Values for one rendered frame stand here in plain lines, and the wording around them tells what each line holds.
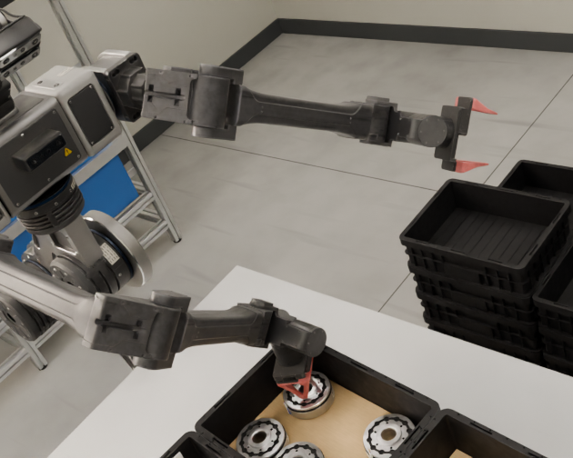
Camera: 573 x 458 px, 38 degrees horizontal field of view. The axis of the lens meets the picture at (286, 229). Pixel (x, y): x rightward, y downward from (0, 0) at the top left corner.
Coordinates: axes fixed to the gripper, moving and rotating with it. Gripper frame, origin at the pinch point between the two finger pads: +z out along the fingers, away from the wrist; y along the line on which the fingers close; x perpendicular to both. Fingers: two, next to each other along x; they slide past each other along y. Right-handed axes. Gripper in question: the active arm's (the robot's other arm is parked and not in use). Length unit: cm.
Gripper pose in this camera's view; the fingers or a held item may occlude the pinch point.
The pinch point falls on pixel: (305, 385)
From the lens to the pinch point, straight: 172.7
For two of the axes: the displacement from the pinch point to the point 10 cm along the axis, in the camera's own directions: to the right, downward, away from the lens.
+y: 1.4, -6.3, 7.7
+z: 3.0, 7.6, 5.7
